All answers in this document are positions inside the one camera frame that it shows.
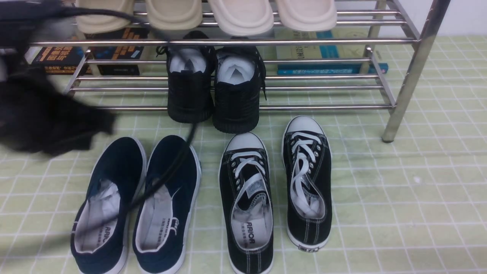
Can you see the navy canvas shoe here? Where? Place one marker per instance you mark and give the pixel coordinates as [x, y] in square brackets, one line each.
[162, 224]
[99, 239]

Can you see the black textured shoe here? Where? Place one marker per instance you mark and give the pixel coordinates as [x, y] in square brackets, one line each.
[189, 72]
[240, 77]

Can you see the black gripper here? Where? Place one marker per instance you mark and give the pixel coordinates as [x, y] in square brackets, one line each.
[37, 118]

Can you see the black laced sneaker left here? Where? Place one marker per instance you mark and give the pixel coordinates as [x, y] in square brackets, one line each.
[247, 204]

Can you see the beige teal book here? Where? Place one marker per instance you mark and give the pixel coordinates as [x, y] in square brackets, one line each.
[320, 51]

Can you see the cream slipper far right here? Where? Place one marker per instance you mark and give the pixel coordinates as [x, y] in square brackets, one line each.
[307, 15]

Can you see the black laced sneaker right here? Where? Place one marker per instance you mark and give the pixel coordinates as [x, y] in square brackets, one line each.
[307, 159]

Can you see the black laced sneaker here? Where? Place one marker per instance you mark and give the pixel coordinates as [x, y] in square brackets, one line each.
[247, 204]
[307, 159]

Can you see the blue book under rack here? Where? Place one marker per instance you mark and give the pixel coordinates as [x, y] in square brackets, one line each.
[318, 69]

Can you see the black textured shoe right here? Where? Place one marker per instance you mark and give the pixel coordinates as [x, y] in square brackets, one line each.
[240, 77]

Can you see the green checkered tablecloth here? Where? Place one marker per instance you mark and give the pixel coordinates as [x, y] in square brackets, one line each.
[416, 205]

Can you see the silver metal shoe rack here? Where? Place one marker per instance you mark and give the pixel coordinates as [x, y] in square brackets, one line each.
[393, 60]

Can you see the beige slipper far left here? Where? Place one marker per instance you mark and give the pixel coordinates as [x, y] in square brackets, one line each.
[102, 23]

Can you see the black textured shoe left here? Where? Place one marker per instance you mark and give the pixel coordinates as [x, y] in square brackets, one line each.
[189, 72]

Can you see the black orange book left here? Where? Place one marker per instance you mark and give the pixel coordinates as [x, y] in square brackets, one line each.
[59, 60]

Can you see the cream slipper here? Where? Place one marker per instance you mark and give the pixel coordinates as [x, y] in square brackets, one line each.
[307, 15]
[243, 17]

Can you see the beige slipper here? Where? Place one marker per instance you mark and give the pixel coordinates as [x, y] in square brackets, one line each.
[102, 23]
[174, 14]

